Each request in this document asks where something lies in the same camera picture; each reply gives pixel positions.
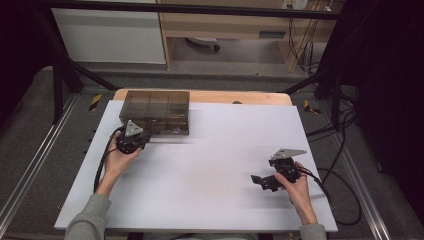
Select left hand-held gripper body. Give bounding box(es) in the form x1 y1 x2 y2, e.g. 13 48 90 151
115 119 148 155

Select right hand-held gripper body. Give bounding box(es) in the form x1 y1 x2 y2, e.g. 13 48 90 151
270 148 308 184

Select smoky transparent drawer box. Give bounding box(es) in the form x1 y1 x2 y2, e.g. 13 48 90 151
119 89 191 137

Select person's left hand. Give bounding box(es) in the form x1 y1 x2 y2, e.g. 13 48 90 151
103 139 143 179

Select person's right hand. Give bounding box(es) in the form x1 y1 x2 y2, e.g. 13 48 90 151
273 161 314 209

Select yellow-black striped tape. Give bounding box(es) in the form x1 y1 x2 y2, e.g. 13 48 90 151
88 93 103 112
303 99 322 115

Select white table board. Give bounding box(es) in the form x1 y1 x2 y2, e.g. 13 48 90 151
54 99 338 233

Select wooden table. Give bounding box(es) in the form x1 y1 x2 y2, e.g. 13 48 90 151
113 88 294 107

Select black metal stand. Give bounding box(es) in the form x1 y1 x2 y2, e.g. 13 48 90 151
282 59 345 128
33 9 121 125

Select white cabinet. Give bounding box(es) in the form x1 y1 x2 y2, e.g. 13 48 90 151
53 8 167 65

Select chair base with caster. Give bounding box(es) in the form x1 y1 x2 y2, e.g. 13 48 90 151
184 36 221 52

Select black curtain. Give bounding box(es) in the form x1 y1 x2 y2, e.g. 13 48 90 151
343 0 424 216

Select black metal crossbar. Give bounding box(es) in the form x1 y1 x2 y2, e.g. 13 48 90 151
33 1 341 20

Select light wooden desk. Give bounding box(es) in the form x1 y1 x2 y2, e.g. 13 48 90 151
156 0 344 73

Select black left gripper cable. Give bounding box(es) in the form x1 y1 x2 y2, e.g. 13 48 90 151
93 128 123 194

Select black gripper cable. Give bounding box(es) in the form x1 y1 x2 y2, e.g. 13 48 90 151
299 166 363 227
93 128 123 194

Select black floor cables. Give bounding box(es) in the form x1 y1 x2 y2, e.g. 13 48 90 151
306 94 360 138

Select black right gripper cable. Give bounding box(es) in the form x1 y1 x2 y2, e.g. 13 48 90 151
299 166 363 227

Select aluminium floor rail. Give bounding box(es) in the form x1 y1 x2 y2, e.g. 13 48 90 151
0 94 80 228
333 133 392 240

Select hanging black cables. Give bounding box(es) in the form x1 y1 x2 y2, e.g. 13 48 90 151
288 16 322 77

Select white wall socket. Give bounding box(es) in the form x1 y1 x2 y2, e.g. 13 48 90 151
281 0 309 10

